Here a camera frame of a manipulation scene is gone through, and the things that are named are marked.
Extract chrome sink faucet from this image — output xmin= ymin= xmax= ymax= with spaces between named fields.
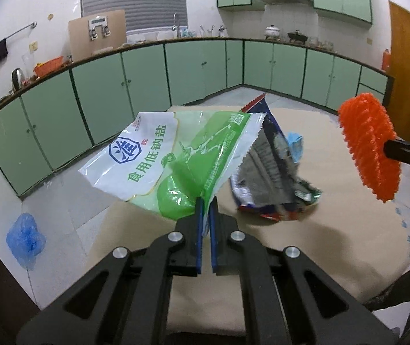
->
xmin=172 ymin=12 xmax=181 ymax=39

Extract green lower kitchen cabinets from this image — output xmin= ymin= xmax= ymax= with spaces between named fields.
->
xmin=0 ymin=38 xmax=394 ymax=197

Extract brown wooden door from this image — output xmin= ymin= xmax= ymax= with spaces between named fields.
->
xmin=387 ymin=2 xmax=410 ymax=142

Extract orange foam fruit net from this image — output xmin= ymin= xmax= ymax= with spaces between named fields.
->
xmin=338 ymin=93 xmax=401 ymax=202

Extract white cooking pot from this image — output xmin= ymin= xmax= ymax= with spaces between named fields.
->
xmin=265 ymin=25 xmax=281 ymax=41

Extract black wok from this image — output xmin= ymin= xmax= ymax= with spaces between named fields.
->
xmin=287 ymin=30 xmax=308 ymax=45

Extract blue plastic bag on floor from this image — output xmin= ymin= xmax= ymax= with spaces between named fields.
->
xmin=6 ymin=213 xmax=46 ymax=269

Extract orange plastic basin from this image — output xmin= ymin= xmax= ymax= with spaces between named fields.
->
xmin=34 ymin=56 xmax=64 ymax=78

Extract green white salt bag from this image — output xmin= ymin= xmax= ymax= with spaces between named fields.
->
xmin=79 ymin=110 xmax=265 ymax=221

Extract light blue milk carton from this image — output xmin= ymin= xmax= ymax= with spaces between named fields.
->
xmin=287 ymin=132 xmax=303 ymax=164

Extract blue red snack wrapper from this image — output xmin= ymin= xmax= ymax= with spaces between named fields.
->
xmin=230 ymin=93 xmax=322 ymax=222

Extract steel electric kettle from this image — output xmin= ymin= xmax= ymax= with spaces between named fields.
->
xmin=11 ymin=68 xmax=25 ymax=92

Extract brown cardboard box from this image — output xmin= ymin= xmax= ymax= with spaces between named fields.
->
xmin=68 ymin=9 xmax=127 ymax=62

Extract beige tablecloth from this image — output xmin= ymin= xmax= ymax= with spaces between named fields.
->
xmin=88 ymin=105 xmax=410 ymax=335

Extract orange thermos bottle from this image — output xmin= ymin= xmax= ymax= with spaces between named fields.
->
xmin=381 ymin=48 xmax=391 ymax=72

